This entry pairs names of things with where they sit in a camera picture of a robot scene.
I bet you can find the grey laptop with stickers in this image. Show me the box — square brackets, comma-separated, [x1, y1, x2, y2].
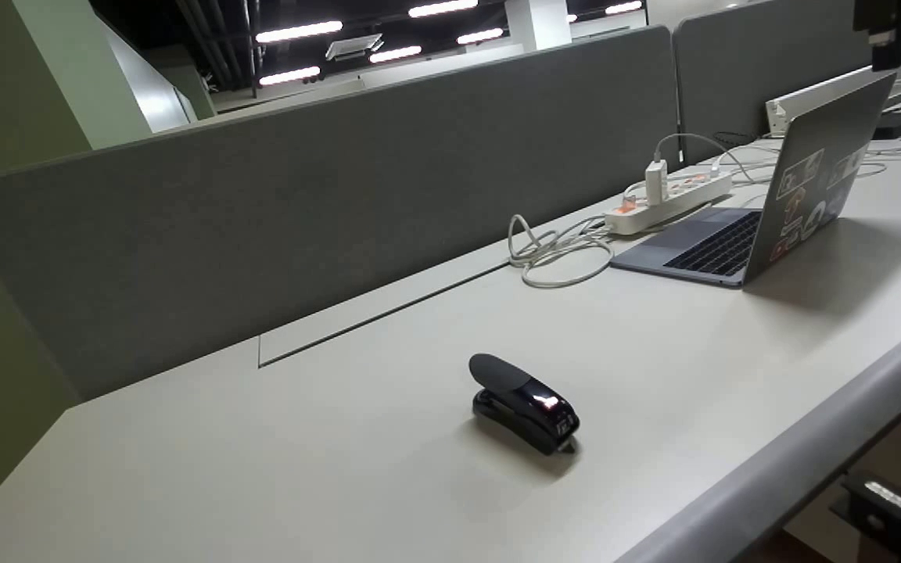
[609, 73, 896, 287]

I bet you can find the white plug adapter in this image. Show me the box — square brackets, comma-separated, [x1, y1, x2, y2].
[644, 160, 668, 205]

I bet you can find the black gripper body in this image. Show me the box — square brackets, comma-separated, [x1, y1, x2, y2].
[853, 0, 901, 73]

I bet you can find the white power strip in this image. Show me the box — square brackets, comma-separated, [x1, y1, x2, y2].
[607, 172, 731, 237]

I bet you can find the white box behind laptop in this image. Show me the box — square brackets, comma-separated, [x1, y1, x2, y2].
[763, 67, 901, 142]

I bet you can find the white coiled cable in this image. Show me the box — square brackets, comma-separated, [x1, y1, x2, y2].
[505, 211, 618, 290]

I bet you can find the grey desk divider panel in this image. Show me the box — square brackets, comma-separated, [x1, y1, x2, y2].
[0, 29, 675, 397]

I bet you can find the black stapler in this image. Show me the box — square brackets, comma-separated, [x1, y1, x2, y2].
[470, 353, 579, 458]

